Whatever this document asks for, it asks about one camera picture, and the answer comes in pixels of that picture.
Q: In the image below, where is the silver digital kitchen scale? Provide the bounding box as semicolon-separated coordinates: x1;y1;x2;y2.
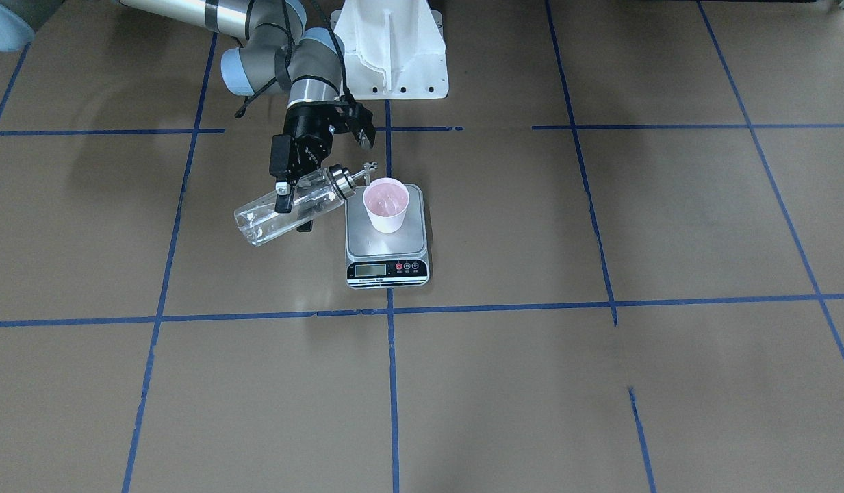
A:
344;184;431;290

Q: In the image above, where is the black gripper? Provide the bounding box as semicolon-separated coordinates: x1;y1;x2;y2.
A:
269;100;376;233

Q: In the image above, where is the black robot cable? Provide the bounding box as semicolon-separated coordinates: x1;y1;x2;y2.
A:
234;0;357;118

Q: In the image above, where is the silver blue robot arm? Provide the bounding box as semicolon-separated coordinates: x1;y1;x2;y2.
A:
124;1;376;246

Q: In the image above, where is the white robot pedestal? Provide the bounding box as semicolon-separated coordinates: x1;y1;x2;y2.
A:
331;1;450;101

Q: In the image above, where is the clear glass sauce bottle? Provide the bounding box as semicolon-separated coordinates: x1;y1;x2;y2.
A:
233;162;379;246

